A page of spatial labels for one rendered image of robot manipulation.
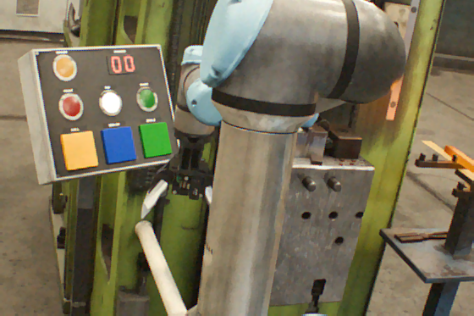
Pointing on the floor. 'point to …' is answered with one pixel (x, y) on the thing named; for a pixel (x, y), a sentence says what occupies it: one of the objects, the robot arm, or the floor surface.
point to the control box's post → (85, 196)
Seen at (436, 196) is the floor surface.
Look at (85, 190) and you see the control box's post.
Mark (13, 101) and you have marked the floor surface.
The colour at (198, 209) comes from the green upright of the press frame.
